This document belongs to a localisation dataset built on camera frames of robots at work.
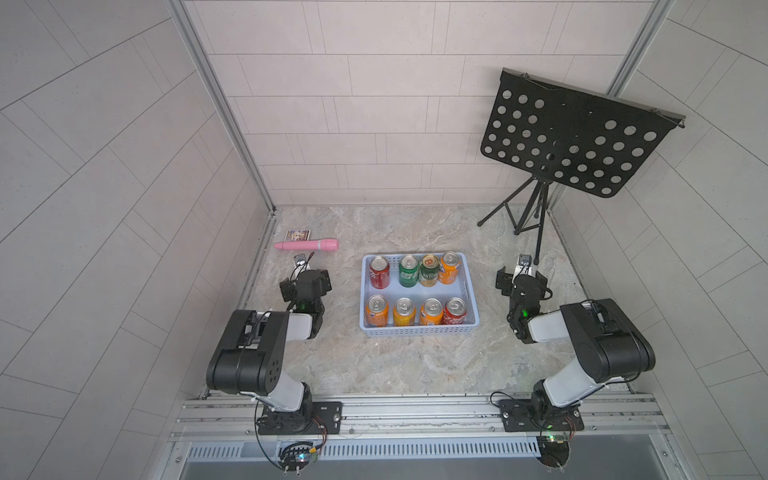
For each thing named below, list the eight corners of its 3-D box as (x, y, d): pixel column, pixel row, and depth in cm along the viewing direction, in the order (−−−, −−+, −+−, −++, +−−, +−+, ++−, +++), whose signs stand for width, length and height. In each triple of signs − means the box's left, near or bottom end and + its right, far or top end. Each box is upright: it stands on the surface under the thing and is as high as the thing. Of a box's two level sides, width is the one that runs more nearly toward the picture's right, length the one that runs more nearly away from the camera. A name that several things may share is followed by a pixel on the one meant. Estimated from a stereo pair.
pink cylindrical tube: (277, 250, 105) (274, 244, 103) (279, 244, 107) (276, 239, 104) (338, 250, 105) (337, 245, 103) (339, 245, 107) (338, 239, 104)
